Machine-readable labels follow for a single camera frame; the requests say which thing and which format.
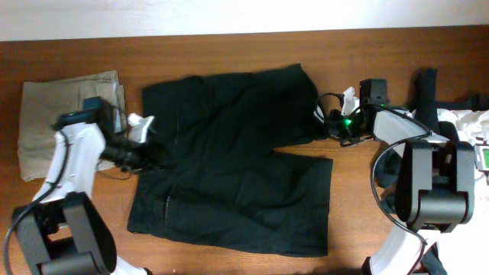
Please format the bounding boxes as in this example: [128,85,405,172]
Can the black shorts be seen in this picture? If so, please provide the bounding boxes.
[127,64,333,257]

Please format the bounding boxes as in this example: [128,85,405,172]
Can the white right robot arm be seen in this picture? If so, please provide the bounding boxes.
[315,71,475,274]

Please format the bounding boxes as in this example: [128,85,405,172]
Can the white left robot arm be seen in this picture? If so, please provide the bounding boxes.
[6,97,164,275]

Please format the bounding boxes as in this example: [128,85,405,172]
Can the folded khaki shorts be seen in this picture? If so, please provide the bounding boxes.
[18,70,126,182]

